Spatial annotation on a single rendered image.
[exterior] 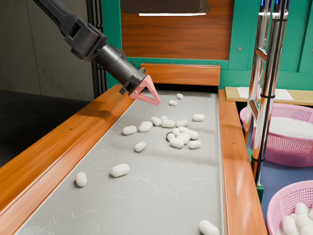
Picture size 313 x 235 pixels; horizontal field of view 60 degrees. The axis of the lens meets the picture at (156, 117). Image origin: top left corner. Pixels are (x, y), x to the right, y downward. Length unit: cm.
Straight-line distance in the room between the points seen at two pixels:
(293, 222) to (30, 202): 42
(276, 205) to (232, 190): 7
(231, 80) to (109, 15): 53
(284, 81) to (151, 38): 53
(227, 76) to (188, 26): 24
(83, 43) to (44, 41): 305
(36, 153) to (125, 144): 20
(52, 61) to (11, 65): 72
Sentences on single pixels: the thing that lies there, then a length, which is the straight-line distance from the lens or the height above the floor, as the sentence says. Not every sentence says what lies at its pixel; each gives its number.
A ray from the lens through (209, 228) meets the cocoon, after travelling 42.
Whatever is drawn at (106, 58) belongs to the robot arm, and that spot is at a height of 94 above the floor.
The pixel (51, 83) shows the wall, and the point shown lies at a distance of 385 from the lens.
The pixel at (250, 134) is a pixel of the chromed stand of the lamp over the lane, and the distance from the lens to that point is 71.
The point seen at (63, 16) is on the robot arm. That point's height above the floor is 103.
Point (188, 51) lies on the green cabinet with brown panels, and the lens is 108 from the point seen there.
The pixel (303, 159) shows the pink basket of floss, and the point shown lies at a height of 70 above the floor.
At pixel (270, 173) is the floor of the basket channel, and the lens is 73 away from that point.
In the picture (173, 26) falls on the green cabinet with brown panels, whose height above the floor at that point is 99.
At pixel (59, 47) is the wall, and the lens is 364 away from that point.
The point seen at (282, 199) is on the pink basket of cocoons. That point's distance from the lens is 51.
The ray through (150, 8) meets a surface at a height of 105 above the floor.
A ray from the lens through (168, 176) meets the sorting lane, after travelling 55.
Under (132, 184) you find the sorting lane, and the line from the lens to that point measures 53.
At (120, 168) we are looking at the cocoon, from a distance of 54.
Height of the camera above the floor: 104
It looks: 21 degrees down
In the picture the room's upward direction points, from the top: straight up
